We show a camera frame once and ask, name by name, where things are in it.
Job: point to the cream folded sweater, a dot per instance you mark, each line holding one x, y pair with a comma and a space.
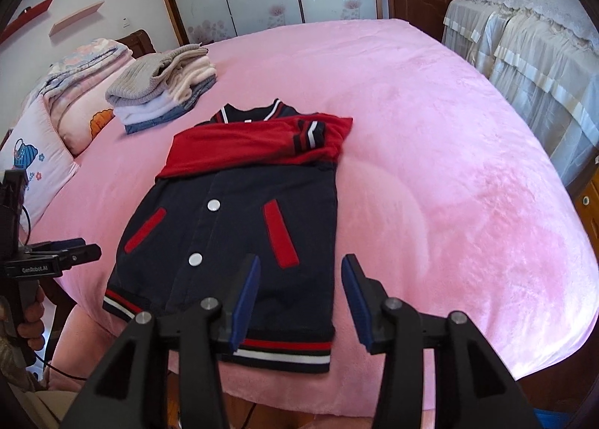
192, 80

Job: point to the pink wall shelf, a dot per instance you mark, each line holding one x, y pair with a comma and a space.
77, 17

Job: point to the grey knitted sweater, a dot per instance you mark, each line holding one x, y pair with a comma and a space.
140, 77

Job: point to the white cushion with blue print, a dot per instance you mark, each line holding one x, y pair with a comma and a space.
32, 162

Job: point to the red wall shelf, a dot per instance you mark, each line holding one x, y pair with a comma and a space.
28, 17

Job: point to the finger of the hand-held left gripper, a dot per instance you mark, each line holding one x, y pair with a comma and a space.
70, 242
86, 252

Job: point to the person's left hand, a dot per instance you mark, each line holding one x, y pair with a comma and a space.
32, 321

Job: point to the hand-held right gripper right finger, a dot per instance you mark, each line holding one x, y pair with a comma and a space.
358, 307

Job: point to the white lace covered furniture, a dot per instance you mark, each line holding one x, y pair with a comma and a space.
529, 49

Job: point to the floral folded quilt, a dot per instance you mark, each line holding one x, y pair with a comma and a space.
84, 59

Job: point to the white folded garment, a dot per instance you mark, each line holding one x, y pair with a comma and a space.
140, 113

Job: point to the navy and red varsity jacket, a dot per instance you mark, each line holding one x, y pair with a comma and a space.
224, 204

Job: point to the pink pillow with orange print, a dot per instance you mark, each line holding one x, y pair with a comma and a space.
84, 120

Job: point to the wooden drawer cabinet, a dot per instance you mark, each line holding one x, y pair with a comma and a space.
589, 204

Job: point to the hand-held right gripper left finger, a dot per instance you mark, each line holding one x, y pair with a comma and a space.
245, 302

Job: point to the pink bed blanket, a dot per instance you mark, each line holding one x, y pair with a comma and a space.
421, 152

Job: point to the blue denim garment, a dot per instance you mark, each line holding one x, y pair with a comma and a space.
140, 128

